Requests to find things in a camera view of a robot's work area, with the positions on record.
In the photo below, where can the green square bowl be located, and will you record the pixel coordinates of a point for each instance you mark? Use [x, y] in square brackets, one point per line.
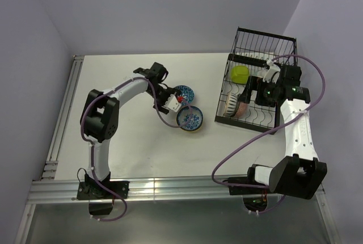
[240, 74]

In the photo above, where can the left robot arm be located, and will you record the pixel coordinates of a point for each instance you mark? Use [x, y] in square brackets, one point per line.
[100, 118]

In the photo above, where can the aluminium frame rail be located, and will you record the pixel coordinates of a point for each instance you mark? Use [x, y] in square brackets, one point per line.
[172, 198]

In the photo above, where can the blue floral bowl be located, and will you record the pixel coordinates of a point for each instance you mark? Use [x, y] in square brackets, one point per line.
[190, 120]

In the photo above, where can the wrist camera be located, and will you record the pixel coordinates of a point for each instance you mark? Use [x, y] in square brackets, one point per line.
[173, 103]
[271, 72]

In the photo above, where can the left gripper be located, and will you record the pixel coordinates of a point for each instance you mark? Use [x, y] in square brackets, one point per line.
[160, 104]

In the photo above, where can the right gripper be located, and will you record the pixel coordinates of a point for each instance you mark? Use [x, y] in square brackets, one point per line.
[259, 100]

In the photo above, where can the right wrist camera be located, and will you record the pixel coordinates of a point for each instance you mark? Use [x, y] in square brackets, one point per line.
[271, 72]

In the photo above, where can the blue triangle pattern bowl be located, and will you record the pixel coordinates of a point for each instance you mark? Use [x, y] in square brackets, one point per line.
[186, 95]

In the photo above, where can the white bowl pink interior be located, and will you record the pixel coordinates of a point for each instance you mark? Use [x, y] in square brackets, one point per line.
[232, 104]

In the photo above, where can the leaf pattern bowl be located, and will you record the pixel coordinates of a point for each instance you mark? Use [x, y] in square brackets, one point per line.
[242, 106]

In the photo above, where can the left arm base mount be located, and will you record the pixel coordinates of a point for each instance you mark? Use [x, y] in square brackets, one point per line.
[100, 201]

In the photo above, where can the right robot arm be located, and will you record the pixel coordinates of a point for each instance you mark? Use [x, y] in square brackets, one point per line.
[300, 172]

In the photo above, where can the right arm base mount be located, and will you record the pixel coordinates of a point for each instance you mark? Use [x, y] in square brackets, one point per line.
[255, 199]

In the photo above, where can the black wire dish rack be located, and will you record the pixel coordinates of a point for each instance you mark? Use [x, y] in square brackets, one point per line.
[252, 49]

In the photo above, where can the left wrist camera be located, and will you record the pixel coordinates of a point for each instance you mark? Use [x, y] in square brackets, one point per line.
[173, 103]

